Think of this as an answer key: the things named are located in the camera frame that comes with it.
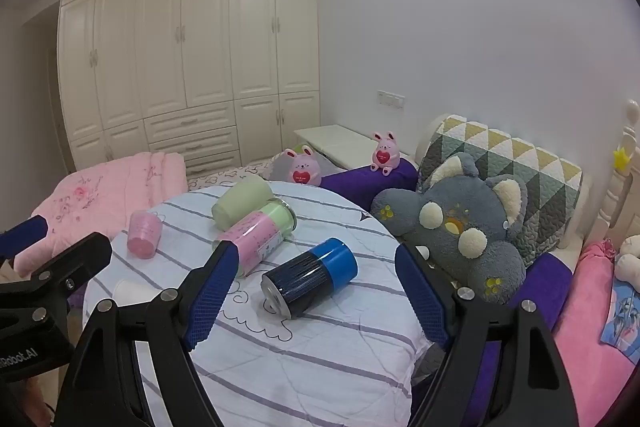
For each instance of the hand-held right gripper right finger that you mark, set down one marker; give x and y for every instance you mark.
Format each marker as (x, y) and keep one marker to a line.
(422, 297)

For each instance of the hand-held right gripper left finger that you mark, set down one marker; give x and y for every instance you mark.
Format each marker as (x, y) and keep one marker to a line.
(210, 294)

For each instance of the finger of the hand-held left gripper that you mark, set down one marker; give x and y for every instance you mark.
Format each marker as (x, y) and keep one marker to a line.
(25, 237)
(75, 264)

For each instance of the blue and black cup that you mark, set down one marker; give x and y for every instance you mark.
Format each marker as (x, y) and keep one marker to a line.
(312, 274)

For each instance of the small pink cup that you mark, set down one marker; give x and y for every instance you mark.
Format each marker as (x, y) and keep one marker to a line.
(143, 234)

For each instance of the pink and green cup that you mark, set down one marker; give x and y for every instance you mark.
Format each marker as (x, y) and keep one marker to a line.
(257, 232)

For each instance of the light green cup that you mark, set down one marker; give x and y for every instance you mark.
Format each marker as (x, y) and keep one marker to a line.
(240, 204)

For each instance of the pink floral quilt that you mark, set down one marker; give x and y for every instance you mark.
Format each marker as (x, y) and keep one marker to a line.
(100, 197)

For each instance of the grey cat plush toy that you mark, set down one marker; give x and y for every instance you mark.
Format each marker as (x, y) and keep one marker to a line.
(460, 227)

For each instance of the striped white blanket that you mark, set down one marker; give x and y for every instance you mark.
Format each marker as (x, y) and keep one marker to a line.
(310, 357)

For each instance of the heart print bed sheet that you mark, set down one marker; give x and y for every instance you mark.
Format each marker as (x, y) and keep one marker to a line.
(225, 174)

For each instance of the purple bolster pillow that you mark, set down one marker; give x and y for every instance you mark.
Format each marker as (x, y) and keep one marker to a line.
(370, 187)

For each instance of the purple bed sheet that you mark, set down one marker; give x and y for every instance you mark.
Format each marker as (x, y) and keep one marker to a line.
(545, 287)

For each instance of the pink bunny toy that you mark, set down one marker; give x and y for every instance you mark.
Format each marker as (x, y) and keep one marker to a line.
(302, 169)
(384, 154)

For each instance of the pink fleece blanket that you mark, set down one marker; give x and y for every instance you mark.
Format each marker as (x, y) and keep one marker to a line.
(585, 322)

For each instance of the triangle pattern quilted cover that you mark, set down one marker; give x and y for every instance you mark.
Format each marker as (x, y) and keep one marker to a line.
(545, 187)

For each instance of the white nightstand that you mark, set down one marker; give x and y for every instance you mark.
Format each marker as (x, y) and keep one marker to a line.
(335, 139)

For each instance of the blue printed cloth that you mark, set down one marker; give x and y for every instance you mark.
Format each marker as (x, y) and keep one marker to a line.
(622, 317)

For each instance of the white plush toy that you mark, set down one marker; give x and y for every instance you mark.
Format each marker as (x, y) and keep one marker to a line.
(629, 259)

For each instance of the white bed headboard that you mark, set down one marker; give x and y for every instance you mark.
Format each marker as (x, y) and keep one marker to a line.
(620, 197)

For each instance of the yellow star decoration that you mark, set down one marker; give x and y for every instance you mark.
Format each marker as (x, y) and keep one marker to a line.
(622, 158)

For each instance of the cream white wardrobe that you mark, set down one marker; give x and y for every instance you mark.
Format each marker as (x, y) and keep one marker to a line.
(200, 42)

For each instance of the white wall switch panel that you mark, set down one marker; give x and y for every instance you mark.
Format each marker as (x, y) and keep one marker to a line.
(391, 99)

